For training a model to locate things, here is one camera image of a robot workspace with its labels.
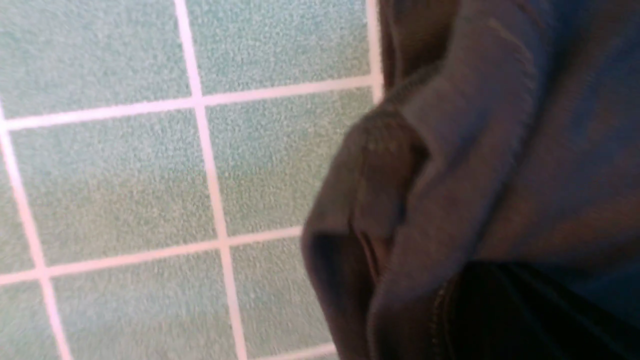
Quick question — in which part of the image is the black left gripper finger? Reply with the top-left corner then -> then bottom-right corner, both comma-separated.
432,262 -> 640,360

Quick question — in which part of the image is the dark gray long-sleeve top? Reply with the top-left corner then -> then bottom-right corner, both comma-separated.
301,0 -> 640,360

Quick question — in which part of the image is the green checkered tablecloth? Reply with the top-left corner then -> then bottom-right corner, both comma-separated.
0,0 -> 382,360

